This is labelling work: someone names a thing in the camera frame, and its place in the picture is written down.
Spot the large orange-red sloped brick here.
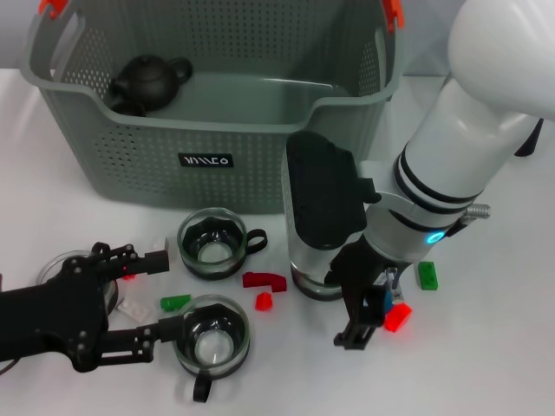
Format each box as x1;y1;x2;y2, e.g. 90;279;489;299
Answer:
383;302;413;333

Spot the green sloped toy brick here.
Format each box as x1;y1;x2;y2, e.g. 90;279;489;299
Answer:
160;293;193;312

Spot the orange basket handle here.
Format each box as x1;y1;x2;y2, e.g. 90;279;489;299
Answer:
37;0;407;35

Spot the black clay teapot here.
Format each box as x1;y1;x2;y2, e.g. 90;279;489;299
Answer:
107;54;194;118

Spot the green flat toy brick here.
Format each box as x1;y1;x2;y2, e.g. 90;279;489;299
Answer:
417;261;441;290

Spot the right wrist cable with connector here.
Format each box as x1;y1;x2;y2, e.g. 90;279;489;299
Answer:
446;202;493;238

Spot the glass teacup with black sleeve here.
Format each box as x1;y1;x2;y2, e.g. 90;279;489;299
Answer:
172;294;252;404
36;247;121;314
288;242;346;302
176;207;269;282

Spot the grey perforated storage basket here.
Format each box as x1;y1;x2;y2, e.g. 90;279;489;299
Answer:
19;0;407;216

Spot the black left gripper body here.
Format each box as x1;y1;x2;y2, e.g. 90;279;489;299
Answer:
0;254;110;374

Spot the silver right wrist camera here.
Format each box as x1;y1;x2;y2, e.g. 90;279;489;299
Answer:
283;131;382;261

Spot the white flat toy brick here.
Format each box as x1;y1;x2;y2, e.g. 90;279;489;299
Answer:
115;296;153;321

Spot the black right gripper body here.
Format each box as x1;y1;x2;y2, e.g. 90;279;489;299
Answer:
326;235;412;322

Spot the dark red curved brick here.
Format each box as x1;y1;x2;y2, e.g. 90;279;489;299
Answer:
241;271;288;294

